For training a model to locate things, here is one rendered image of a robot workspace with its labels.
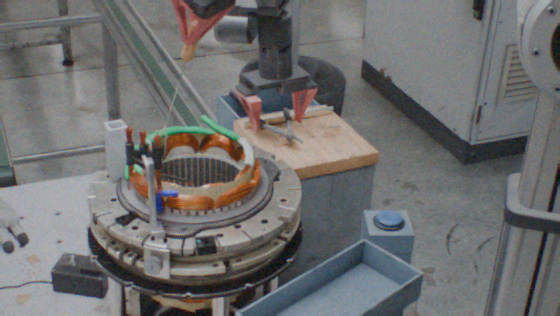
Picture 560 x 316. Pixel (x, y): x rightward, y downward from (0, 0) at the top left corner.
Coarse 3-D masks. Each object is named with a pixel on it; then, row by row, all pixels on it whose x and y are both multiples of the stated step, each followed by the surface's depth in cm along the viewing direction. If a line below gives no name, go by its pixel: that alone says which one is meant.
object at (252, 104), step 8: (240, 88) 140; (248, 88) 140; (240, 96) 140; (248, 96) 138; (256, 96) 138; (248, 104) 138; (256, 104) 137; (248, 112) 142; (256, 112) 138; (256, 120) 140; (256, 128) 141
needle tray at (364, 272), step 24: (360, 240) 118; (336, 264) 115; (360, 264) 120; (384, 264) 117; (408, 264) 114; (288, 288) 109; (312, 288) 113; (336, 288) 115; (360, 288) 115; (384, 288) 115; (408, 288) 111; (240, 312) 103; (264, 312) 107; (288, 312) 110; (312, 312) 110; (336, 312) 110; (360, 312) 104; (384, 312) 108
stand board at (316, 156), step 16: (240, 128) 147; (304, 128) 148; (320, 128) 148; (256, 144) 142; (272, 144) 142; (304, 144) 143; (320, 144) 143; (336, 144) 143; (352, 144) 143; (368, 144) 144; (288, 160) 138; (304, 160) 138; (320, 160) 138; (336, 160) 138; (352, 160) 140; (368, 160) 141; (304, 176) 137
